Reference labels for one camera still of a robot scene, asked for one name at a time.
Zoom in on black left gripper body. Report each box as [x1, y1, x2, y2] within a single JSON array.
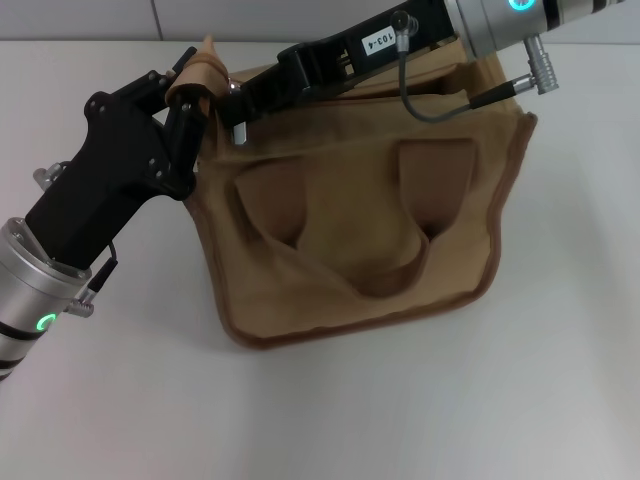
[[24, 71, 171, 269]]

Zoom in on khaki fabric food bag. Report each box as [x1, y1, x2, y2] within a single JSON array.
[[164, 33, 539, 351]]

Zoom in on grey right gripper cable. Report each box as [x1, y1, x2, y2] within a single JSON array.
[[392, 12, 554, 121]]

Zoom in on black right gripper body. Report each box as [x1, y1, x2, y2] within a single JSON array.
[[277, 0, 461, 99]]

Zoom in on silver metal zipper pull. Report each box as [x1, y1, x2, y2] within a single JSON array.
[[227, 79, 250, 147]]

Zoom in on left gripper cable with connectors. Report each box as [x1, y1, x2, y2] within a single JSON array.
[[32, 160, 120, 319]]

